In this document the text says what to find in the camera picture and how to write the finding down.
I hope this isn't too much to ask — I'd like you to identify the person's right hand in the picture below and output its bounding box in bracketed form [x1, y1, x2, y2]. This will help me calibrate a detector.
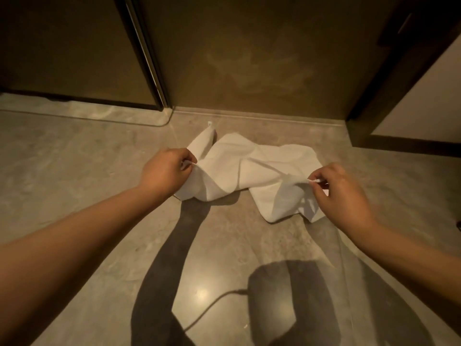
[309, 162, 379, 238]

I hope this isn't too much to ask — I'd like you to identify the person's left hand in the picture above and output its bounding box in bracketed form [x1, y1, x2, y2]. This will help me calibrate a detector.
[138, 147, 198, 202]

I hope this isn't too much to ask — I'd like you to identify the small white towel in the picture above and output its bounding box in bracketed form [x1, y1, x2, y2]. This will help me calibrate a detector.
[172, 121, 329, 224]

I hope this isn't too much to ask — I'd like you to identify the person's right forearm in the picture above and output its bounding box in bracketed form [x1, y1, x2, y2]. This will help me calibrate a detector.
[354, 223, 461, 335]

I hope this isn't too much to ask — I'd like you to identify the person's left forearm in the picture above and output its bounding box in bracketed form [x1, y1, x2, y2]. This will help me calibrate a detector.
[0, 185, 163, 346]

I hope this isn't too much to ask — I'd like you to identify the bronze glass shower door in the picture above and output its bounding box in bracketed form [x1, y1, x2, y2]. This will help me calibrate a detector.
[124, 0, 408, 121]
[0, 0, 170, 111]

